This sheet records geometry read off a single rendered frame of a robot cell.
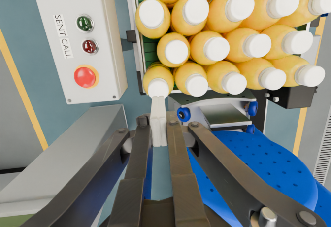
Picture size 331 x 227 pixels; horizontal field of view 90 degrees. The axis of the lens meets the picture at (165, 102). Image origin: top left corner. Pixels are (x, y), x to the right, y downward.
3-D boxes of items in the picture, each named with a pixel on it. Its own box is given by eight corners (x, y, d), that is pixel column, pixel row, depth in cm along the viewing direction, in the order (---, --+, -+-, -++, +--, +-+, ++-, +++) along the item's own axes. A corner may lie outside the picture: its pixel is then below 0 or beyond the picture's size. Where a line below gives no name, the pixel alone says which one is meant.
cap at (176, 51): (190, 53, 30) (192, 54, 29) (173, 67, 31) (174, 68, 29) (178, 35, 29) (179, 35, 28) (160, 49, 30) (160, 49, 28)
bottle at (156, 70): (154, 88, 51) (152, 111, 34) (142, 68, 49) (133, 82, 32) (174, 77, 50) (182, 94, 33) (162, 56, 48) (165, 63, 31)
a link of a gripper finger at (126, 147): (151, 152, 14) (116, 155, 14) (153, 124, 19) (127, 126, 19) (150, 137, 14) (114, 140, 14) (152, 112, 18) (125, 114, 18)
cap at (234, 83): (245, 75, 32) (249, 76, 30) (237, 93, 33) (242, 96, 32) (226, 70, 32) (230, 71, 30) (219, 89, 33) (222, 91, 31)
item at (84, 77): (79, 87, 30) (76, 88, 29) (74, 67, 29) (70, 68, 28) (98, 85, 30) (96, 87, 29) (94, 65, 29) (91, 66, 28)
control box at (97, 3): (87, 90, 41) (65, 105, 31) (64, -3, 34) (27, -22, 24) (128, 87, 41) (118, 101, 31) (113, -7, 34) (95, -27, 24)
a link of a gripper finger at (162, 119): (157, 118, 15) (166, 118, 15) (158, 95, 21) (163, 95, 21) (160, 146, 16) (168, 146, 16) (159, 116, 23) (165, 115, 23)
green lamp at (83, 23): (80, 31, 27) (77, 31, 26) (77, 16, 26) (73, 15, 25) (93, 30, 27) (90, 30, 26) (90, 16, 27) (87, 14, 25)
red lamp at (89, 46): (85, 53, 28) (82, 54, 27) (82, 40, 28) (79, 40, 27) (98, 52, 28) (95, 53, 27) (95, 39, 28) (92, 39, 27)
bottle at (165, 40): (186, 50, 48) (202, 55, 30) (167, 66, 49) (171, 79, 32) (172, 29, 46) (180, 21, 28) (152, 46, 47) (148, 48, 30)
